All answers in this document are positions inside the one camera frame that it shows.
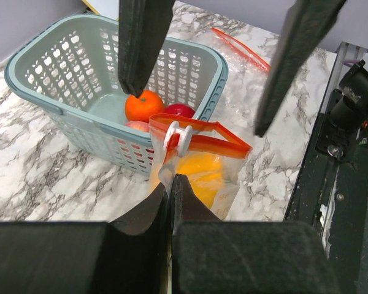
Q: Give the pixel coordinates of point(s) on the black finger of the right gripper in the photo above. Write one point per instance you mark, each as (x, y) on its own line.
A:
(143, 26)
(306, 24)

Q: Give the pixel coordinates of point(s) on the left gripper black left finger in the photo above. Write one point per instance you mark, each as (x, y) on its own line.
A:
(126, 255)

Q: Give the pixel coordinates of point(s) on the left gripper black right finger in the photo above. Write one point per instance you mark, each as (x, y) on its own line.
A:
(214, 256)

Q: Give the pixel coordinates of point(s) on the orange toy tangerine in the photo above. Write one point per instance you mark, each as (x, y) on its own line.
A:
(143, 107)

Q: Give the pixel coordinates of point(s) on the yellow toy bell pepper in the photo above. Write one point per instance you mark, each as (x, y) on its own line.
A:
(205, 173)

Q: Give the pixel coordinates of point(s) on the clear zip bag orange zipper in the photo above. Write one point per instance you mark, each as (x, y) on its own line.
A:
(173, 137)

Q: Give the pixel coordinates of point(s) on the blue white plastic basket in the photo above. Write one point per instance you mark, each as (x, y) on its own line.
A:
(70, 71)

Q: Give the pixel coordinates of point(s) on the pink toy peach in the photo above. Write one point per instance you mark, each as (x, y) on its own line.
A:
(138, 125)

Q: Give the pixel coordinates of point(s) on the small whiteboard wooden frame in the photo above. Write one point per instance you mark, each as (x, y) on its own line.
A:
(106, 8)

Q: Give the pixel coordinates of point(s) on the black mounting rail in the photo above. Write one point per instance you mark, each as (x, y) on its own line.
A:
(332, 195)

